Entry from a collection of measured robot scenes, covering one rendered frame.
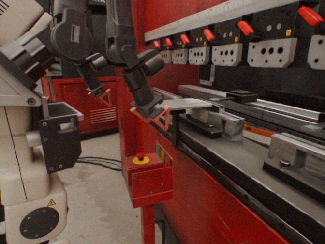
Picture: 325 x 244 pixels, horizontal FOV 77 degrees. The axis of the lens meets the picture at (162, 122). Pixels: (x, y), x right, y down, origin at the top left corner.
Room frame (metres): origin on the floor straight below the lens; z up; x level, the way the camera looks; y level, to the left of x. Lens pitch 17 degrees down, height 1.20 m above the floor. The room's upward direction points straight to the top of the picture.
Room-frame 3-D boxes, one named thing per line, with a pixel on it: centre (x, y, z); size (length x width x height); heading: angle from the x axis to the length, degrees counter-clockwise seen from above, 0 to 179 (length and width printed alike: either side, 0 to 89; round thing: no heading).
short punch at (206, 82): (1.01, -0.21, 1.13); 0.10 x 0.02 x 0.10; 22
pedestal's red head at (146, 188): (0.76, 0.07, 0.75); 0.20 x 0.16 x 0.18; 20
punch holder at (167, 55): (1.40, -0.05, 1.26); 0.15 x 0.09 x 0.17; 22
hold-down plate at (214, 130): (0.95, -0.17, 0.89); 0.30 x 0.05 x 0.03; 22
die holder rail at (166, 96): (1.52, 0.00, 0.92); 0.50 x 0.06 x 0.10; 22
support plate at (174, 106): (0.95, -0.07, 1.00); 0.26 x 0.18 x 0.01; 112
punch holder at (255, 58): (0.66, -0.35, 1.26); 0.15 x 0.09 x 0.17; 22
